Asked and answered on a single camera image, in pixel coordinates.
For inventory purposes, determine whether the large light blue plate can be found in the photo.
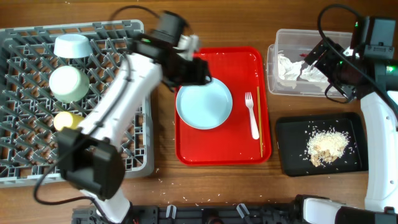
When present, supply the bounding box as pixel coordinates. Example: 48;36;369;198
175;78;233;130

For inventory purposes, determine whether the white paper napkin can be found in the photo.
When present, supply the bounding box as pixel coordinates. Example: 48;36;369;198
277;50;328;83

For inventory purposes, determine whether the white plastic fork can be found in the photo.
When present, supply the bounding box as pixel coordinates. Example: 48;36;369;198
245;92;259;139

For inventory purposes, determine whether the small light blue bowl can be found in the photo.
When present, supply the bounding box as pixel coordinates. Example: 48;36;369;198
53;34;93;58

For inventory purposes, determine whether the pale green bowl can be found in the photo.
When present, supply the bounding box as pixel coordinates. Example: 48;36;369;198
49;66;90;103

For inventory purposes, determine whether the yellow plastic cup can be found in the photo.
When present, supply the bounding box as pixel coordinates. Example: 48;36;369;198
53;111;84;131

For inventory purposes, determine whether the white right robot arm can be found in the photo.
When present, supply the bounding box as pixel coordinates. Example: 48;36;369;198
301;38;397;223

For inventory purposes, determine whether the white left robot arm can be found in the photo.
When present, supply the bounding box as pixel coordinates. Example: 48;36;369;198
58;34;211;223

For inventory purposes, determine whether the clear plastic waste bin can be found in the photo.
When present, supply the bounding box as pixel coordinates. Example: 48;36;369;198
266;29;371;98

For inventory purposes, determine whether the black food waste tray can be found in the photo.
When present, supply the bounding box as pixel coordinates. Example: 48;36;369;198
275;112;368;177

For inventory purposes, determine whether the grey plastic dishwasher rack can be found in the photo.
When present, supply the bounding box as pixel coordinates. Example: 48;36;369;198
1;20;144;188

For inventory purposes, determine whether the red plastic serving tray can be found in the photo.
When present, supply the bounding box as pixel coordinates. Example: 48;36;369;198
175;47;272;166

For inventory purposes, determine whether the pile of rice scraps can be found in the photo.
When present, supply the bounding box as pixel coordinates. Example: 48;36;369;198
303;128;352;168

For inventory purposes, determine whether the wooden chopstick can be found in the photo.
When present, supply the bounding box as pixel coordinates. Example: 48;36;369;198
257;86;264;158

